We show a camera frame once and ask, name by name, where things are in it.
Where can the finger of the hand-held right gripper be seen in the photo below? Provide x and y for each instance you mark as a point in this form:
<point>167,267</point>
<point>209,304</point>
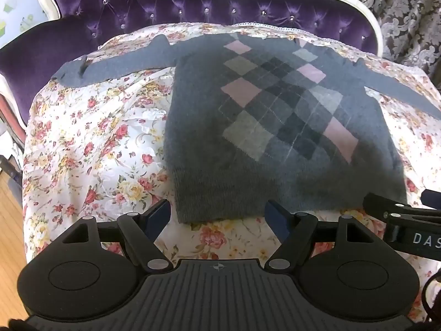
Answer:
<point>431,199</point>
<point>386,205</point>

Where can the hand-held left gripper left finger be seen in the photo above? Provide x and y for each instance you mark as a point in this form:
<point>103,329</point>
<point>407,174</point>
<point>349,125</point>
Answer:
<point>158,215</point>

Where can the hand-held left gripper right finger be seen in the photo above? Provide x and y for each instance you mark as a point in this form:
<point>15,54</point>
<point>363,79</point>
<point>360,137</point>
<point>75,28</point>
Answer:
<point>275,219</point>

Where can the grey argyle sweater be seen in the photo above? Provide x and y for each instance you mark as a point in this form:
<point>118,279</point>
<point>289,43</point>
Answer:
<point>206,127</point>

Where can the floral blanket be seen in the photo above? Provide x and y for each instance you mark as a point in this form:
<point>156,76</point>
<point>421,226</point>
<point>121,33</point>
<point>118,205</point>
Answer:
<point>86,144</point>

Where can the red stick vacuum cleaner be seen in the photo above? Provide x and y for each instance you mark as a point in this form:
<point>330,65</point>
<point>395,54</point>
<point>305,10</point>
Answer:
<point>12,117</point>

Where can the grey damask curtain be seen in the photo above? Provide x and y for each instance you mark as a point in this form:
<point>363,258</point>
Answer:
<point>406,7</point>

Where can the purple tufted sofa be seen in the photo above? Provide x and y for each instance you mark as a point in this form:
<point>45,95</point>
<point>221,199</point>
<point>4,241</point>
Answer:
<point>172,3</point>

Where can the white panel with cupcake stickers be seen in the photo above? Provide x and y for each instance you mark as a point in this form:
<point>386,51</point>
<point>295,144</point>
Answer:
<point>17,7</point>

